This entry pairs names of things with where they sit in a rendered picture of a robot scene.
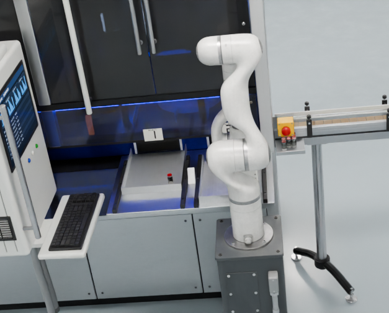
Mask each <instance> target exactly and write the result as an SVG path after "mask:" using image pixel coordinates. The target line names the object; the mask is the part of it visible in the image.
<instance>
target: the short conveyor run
mask: <svg viewBox="0 0 389 313"><path fill-rule="evenodd" d="M382 98H383V100H382V105H375V106H360V107H346V108H338V109H323V110H315V111H310V107H309V106H308V105H309V102H308V101H305V105H306V106H305V111H300V112H286V113H278V114H274V115H275V117H277V116H283V115H291V114H293V123H294V132H295V135H296V139H297V138H304V144H305V145H313V144H321V143H336V142H352V141H361V140H376V139H385V138H389V104H387V99H386V98H387V95H385V94H384V95H383V96H382ZM273 130H274V145H275V147H276V144H275V141H276V140H281V137H279V136H278V129H273Z"/></svg>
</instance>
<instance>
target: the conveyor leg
mask: <svg viewBox="0 0 389 313"><path fill-rule="evenodd" d="M322 144H327V143H321V144H313V145H311V156H312V168H313V192H314V205H315V228H316V252H317V259H319V260H325V259H326V258H327V252H326V224H325V209H324V182H323V154H322Z"/></svg>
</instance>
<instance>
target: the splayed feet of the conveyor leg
mask: <svg viewBox="0 0 389 313"><path fill-rule="evenodd" d="M293 253H294V254H293V255H292V256H291V259H292V260H293V261H300V260H301V259H302V256H306V257H308V258H311V259H312V260H314V261H315V267H316V268H318V269H320V270H324V269H326V270H327V271H328V272H330V273H331V275H332V276H333V277H334V278H335V279H336V281H337V282H338V283H339V284H340V285H341V286H342V288H343V289H344V290H345V292H346V293H348V294H349V295H348V296H346V301H347V302H348V303H351V304H353V303H355V302H357V296H355V295H354V293H353V292H354V290H355V289H354V288H353V287H352V286H351V284H350V283H349V282H348V280H347V279H346V278H345V277H344V276H343V275H342V273H341V272H340V271H339V270H338V269H337V268H336V267H335V266H334V265H333V264H332V263H331V262H330V257H329V255H328V254H327V258H326V259H325V260H319V259H317V253H316V252H314V251H312V250H309V249H305V248H300V247H295V248H294V249H293Z"/></svg>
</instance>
